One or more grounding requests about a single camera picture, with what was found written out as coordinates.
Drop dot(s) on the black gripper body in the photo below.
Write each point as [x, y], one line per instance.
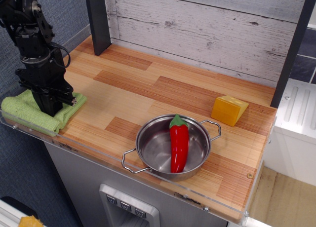
[47, 72]

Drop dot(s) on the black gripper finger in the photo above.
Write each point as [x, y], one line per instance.
[43, 100]
[55, 105]

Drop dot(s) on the green woven towel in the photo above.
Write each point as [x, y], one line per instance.
[24, 110]

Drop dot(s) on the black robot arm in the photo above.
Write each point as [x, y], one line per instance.
[27, 27]

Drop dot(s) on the stainless steel pot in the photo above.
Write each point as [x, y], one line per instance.
[153, 146]

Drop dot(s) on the silver dispenser button panel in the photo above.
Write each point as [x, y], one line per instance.
[123, 210]

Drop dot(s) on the red chili pepper toy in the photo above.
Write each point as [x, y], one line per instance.
[179, 137]

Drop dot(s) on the yellow cheese wedge toy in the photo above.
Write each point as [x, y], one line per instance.
[228, 109]

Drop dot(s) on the white toy sink unit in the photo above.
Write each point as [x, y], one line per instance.
[291, 149]

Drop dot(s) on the dark grey left post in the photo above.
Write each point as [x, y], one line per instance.
[99, 26]

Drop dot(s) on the dark grey post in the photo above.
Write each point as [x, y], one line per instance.
[99, 26]
[293, 51]

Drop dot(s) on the dark grey right post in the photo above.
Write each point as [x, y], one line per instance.
[293, 51]

